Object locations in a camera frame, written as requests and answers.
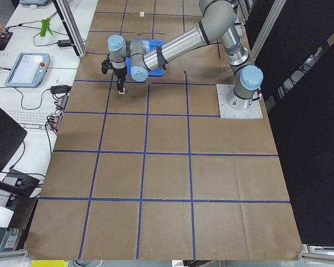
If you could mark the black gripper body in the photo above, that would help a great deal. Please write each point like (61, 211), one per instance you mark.
(118, 73)

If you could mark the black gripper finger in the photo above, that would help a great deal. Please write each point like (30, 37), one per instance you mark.
(123, 84)
(119, 84)

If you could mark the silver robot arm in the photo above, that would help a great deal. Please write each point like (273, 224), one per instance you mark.
(135, 57)

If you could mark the blue plastic tray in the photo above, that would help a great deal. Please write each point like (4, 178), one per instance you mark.
(150, 45)

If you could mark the black power adapter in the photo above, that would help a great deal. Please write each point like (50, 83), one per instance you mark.
(64, 43)

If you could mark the green grabber tool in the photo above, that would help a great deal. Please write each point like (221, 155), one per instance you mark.
(45, 27)

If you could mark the blue teach pendant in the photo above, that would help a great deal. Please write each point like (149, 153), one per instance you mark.
(28, 70)

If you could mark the white keyboard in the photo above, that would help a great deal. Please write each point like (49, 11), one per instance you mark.
(30, 120)

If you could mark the black monitor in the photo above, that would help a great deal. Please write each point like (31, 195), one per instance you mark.
(11, 137)

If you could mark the aluminium frame post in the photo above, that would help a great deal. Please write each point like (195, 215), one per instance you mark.
(66, 16)

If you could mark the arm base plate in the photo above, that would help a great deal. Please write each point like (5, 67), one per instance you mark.
(232, 107)

